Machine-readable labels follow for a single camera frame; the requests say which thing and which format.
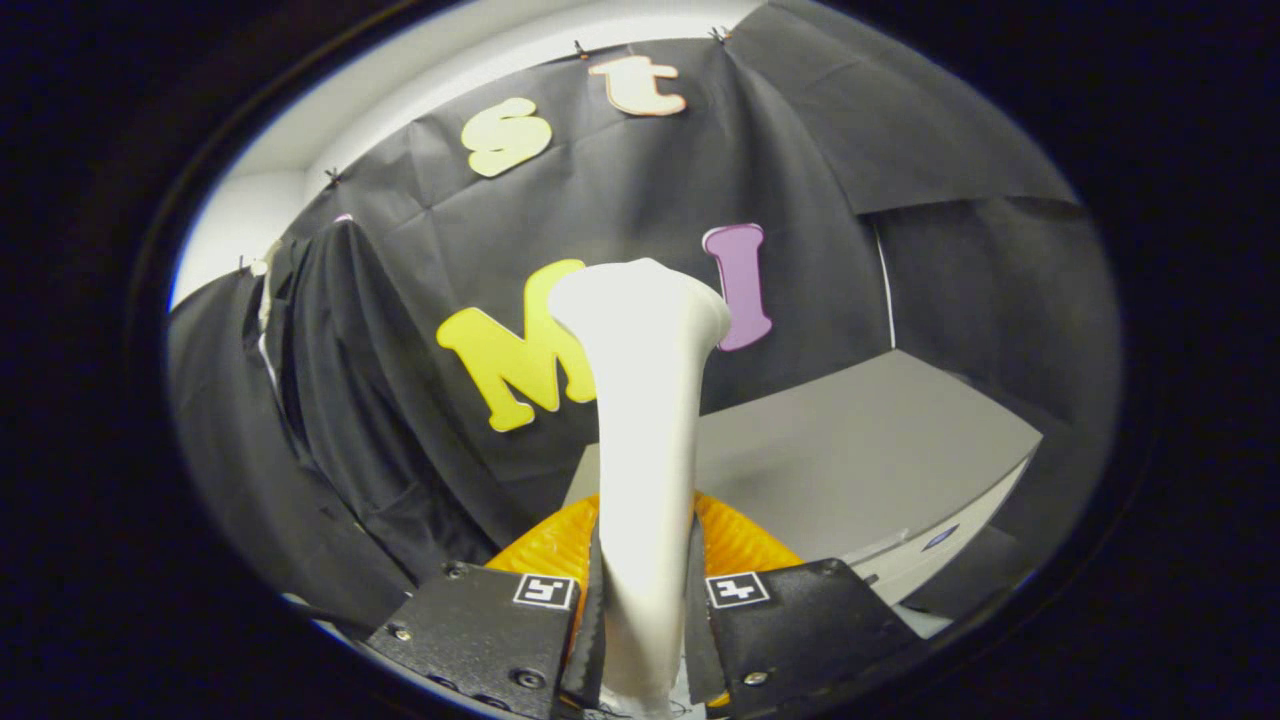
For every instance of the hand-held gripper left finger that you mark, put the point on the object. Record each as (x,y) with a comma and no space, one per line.
(590,640)

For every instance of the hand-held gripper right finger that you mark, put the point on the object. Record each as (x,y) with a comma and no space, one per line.
(700,640)

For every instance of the white garment steamer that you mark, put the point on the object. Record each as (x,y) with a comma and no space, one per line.
(645,450)

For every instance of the black suit jacket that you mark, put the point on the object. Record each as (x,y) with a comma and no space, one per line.
(350,400)

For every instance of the grey cabinet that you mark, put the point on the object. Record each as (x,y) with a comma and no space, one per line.
(850,450)

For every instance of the black backdrop cloth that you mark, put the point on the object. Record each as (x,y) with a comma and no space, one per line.
(620,200)

